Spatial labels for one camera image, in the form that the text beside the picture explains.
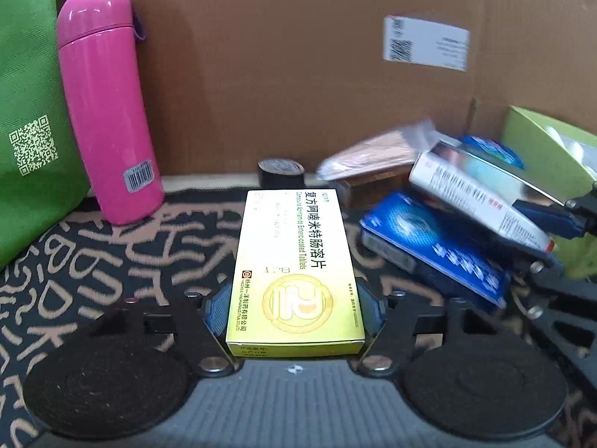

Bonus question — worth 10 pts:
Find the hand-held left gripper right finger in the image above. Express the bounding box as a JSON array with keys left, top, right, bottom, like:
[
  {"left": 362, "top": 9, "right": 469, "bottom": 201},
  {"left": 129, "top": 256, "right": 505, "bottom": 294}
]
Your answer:
[{"left": 357, "top": 282, "right": 500, "bottom": 379}]

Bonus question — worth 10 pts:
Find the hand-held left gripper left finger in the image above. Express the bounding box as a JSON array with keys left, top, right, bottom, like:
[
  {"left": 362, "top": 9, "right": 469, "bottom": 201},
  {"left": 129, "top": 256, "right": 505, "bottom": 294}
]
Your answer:
[{"left": 88, "top": 284, "right": 236, "bottom": 379}]

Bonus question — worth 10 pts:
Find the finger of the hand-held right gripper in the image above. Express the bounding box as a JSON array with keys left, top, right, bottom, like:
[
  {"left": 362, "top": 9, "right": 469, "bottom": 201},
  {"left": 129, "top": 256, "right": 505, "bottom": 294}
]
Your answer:
[
  {"left": 485, "top": 237, "right": 597, "bottom": 386},
  {"left": 513, "top": 193, "right": 597, "bottom": 239}
]

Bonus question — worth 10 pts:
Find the light green shoe box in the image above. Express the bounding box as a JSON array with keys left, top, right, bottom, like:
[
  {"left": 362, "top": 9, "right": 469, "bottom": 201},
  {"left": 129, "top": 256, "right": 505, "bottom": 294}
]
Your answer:
[{"left": 501, "top": 105, "right": 597, "bottom": 281}]

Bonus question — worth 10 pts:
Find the white and silver box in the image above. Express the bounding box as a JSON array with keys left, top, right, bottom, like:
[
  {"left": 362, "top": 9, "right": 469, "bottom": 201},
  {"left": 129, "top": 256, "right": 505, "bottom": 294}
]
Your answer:
[{"left": 409, "top": 142, "right": 556, "bottom": 253}]

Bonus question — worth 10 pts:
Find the yellow medicine box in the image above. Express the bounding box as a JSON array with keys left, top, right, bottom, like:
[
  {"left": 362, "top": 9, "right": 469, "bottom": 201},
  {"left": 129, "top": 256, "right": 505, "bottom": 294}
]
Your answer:
[{"left": 225, "top": 189, "right": 367, "bottom": 358}]

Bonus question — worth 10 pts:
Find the black round tin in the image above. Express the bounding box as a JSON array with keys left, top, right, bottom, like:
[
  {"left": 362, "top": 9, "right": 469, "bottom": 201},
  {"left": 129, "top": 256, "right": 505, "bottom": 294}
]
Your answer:
[{"left": 257, "top": 159, "right": 306, "bottom": 190}]

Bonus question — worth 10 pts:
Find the large blue flat box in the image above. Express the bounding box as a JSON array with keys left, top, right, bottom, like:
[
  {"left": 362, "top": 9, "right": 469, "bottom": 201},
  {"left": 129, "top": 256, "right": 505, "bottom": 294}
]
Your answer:
[{"left": 359, "top": 191, "right": 511, "bottom": 309}]

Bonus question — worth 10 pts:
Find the black and tan patterned mat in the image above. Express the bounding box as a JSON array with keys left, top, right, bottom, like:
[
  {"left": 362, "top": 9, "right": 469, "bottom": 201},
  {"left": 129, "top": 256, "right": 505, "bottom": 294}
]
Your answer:
[{"left": 0, "top": 187, "right": 597, "bottom": 448}]

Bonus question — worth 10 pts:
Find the clear bag with tan contents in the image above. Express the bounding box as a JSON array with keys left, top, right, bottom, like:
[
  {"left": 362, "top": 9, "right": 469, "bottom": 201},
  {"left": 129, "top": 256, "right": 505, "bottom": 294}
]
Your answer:
[{"left": 317, "top": 119, "right": 441, "bottom": 182}]

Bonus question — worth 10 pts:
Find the white shipping label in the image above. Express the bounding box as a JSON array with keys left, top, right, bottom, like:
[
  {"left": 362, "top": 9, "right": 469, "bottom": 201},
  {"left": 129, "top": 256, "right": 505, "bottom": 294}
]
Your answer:
[{"left": 383, "top": 16, "right": 471, "bottom": 72}]

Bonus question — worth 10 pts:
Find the pink thermos bottle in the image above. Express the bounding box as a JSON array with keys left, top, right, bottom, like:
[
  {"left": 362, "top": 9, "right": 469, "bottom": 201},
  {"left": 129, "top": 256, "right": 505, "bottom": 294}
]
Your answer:
[{"left": 57, "top": 0, "right": 165, "bottom": 225}]

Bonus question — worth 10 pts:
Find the large brown cardboard box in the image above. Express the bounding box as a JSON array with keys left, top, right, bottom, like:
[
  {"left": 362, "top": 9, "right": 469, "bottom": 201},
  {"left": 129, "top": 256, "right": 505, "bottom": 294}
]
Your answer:
[{"left": 56, "top": 0, "right": 597, "bottom": 187}]

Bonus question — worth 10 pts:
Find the green tote bag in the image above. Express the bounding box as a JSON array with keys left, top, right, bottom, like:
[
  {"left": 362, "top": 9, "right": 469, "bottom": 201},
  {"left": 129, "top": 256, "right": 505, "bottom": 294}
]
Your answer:
[{"left": 0, "top": 0, "right": 91, "bottom": 269}]

